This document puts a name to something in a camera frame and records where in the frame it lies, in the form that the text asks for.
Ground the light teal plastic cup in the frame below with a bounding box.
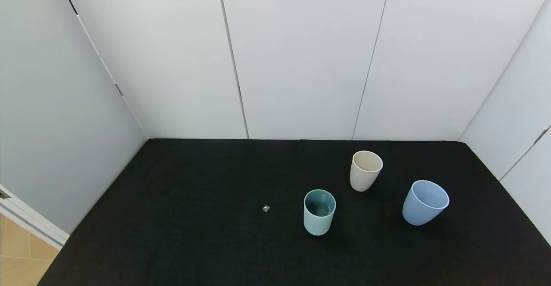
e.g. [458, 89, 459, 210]
[303, 189, 337, 236]

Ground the light blue plastic cup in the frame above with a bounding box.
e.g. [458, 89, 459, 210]
[402, 180, 450, 226]

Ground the beige plastic cup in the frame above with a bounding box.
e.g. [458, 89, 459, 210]
[350, 150, 384, 192]

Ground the black table cloth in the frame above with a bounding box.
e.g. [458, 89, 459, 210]
[37, 138, 551, 286]

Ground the white baseboard strip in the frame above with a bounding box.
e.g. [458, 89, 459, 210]
[0, 186, 69, 250]

